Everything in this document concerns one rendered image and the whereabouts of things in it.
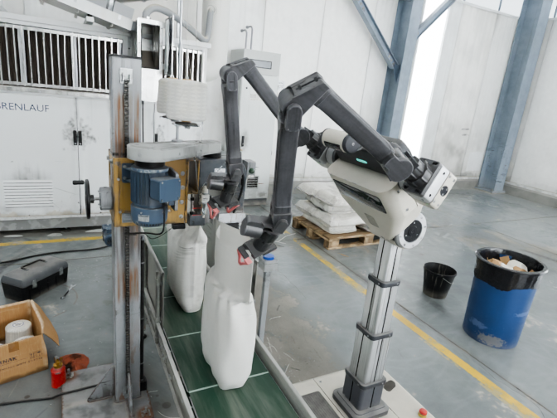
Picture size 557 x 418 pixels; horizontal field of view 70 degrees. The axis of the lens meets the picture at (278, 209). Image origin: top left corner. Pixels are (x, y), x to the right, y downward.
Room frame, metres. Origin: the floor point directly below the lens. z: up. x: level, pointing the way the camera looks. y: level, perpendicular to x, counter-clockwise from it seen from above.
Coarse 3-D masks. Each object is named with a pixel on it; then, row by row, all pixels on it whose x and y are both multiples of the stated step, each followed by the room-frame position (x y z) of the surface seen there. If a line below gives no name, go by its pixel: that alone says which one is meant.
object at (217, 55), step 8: (216, 48) 5.01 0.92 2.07; (224, 48) 5.07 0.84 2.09; (208, 56) 5.01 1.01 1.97; (216, 56) 5.02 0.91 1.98; (224, 56) 5.09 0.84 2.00; (208, 64) 4.98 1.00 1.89; (216, 64) 5.02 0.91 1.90; (224, 64) 5.10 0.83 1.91; (208, 72) 4.98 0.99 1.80; (216, 72) 5.05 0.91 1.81; (208, 80) 5.07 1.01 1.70
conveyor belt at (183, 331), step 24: (168, 288) 2.35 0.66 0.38; (168, 312) 2.07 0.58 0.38; (168, 336) 1.84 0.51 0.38; (192, 336) 1.86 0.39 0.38; (192, 360) 1.67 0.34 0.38; (192, 384) 1.50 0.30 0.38; (216, 384) 1.52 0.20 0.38; (264, 384) 1.55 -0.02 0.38; (192, 408) 1.46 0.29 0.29; (216, 408) 1.38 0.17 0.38; (240, 408) 1.39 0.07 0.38; (264, 408) 1.41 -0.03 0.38; (288, 408) 1.42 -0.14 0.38
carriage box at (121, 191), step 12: (108, 156) 1.84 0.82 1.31; (120, 168) 1.70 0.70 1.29; (180, 168) 1.82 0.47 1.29; (120, 180) 1.70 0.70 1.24; (120, 192) 1.70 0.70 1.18; (120, 204) 1.70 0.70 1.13; (180, 204) 1.82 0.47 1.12; (120, 216) 1.70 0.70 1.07; (168, 216) 1.80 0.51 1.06; (180, 216) 1.82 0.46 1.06
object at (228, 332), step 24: (216, 240) 1.65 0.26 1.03; (240, 240) 1.74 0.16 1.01; (216, 264) 1.62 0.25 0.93; (216, 288) 1.61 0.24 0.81; (240, 288) 1.50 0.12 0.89; (216, 312) 1.54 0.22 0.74; (240, 312) 1.49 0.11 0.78; (216, 336) 1.52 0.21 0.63; (240, 336) 1.48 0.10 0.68; (216, 360) 1.50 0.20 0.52; (240, 360) 1.48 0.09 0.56; (240, 384) 1.50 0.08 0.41
